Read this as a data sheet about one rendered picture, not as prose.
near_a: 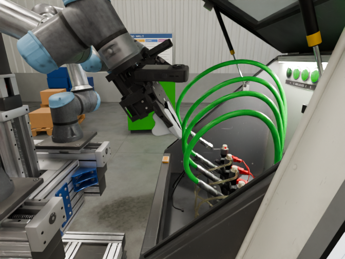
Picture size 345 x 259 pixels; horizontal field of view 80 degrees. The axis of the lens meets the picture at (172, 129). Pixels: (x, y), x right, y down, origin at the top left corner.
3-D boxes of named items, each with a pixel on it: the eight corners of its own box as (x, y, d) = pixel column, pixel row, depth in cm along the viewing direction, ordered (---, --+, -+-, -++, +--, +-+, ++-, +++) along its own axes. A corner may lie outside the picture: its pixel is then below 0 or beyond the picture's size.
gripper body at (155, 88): (142, 112, 53) (114, 70, 48) (171, 96, 50) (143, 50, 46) (134, 125, 46) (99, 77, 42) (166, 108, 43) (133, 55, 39)
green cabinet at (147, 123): (171, 121, 508) (171, 65, 467) (175, 132, 427) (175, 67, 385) (132, 122, 499) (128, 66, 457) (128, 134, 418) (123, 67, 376)
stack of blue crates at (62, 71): (51, 107, 650) (43, 67, 611) (60, 104, 696) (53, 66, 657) (91, 107, 646) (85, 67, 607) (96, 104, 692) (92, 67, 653)
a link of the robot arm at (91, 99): (69, 117, 113) (37, 8, 100) (91, 111, 126) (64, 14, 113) (83, 115, 107) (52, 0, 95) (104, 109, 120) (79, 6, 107)
